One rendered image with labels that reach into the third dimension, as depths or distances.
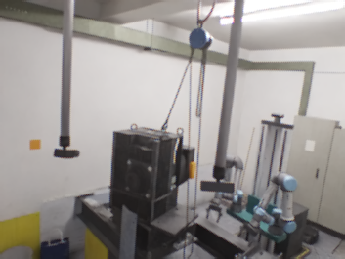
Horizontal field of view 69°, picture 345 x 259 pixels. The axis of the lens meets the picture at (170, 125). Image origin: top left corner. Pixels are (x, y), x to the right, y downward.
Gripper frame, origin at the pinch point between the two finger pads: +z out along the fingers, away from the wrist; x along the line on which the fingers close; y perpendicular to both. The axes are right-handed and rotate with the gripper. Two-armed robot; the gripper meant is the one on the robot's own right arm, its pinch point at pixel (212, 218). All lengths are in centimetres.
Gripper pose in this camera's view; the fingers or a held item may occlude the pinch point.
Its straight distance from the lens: 281.3
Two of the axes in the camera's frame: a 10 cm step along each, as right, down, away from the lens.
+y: 6.6, 3.6, 6.6
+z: -2.9, 9.3, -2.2
